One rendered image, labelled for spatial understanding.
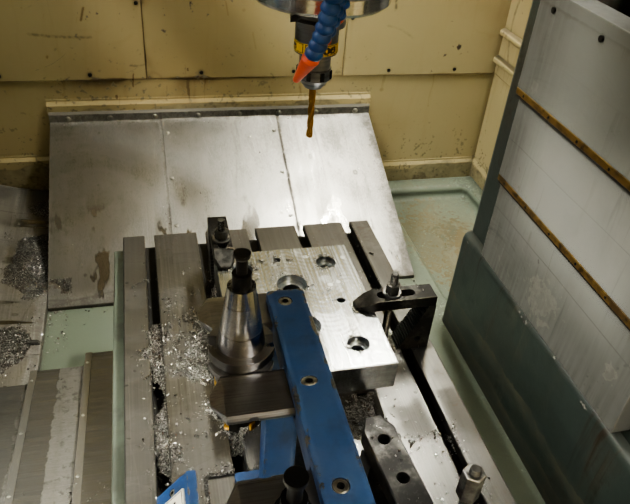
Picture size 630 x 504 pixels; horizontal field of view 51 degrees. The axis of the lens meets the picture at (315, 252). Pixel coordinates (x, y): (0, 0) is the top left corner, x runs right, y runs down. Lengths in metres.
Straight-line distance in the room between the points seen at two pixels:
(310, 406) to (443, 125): 1.64
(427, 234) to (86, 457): 1.19
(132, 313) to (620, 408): 0.77
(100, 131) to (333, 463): 1.47
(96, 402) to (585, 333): 0.82
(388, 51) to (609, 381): 1.19
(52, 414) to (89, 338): 0.31
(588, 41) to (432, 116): 1.09
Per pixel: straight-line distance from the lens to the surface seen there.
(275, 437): 0.81
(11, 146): 1.98
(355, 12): 0.71
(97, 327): 1.56
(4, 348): 1.50
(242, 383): 0.60
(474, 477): 0.82
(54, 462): 1.18
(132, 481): 0.94
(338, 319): 1.01
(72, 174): 1.81
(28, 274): 1.69
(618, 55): 1.01
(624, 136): 0.99
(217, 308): 0.67
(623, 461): 1.13
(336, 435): 0.56
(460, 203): 2.15
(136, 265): 1.26
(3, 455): 1.24
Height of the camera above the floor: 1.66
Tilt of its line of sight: 36 degrees down
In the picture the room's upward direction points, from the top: 5 degrees clockwise
